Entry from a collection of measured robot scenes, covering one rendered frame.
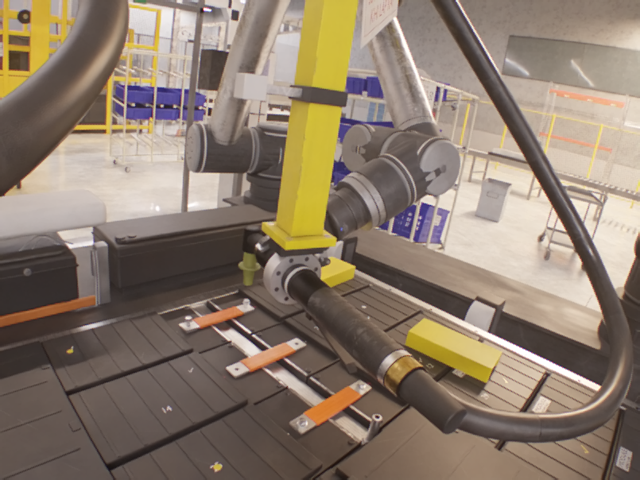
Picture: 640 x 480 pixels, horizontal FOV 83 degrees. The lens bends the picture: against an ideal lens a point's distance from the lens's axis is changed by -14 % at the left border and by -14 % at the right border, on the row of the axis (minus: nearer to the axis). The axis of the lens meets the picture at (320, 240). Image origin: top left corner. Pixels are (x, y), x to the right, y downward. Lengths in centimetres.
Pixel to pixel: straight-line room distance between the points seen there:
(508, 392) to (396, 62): 80
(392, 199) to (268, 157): 108
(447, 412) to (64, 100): 37
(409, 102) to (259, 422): 78
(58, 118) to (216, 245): 75
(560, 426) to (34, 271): 77
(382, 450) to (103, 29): 51
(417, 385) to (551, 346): 94
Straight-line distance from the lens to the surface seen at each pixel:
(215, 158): 166
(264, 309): 82
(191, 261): 90
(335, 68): 55
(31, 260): 78
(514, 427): 44
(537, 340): 134
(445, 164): 78
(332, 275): 92
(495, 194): 672
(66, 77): 21
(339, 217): 68
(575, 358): 134
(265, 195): 179
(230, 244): 94
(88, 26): 24
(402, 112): 104
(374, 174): 71
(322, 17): 54
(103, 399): 61
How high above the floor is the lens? 141
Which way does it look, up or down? 19 degrees down
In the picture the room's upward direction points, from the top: 9 degrees clockwise
